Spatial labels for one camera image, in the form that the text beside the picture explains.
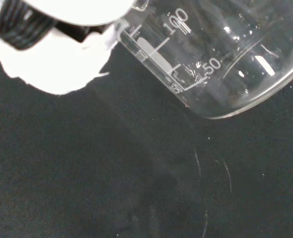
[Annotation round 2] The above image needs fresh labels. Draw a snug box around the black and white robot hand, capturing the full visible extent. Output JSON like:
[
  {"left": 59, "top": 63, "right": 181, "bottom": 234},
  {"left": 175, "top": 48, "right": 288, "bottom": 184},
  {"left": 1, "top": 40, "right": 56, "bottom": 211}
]
[{"left": 0, "top": 0, "right": 137, "bottom": 96}]

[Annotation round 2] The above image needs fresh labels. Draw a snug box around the black bench cloth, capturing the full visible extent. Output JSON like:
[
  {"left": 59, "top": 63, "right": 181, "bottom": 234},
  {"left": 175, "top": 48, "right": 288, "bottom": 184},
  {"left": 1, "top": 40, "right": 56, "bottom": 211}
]
[{"left": 0, "top": 47, "right": 293, "bottom": 238}]

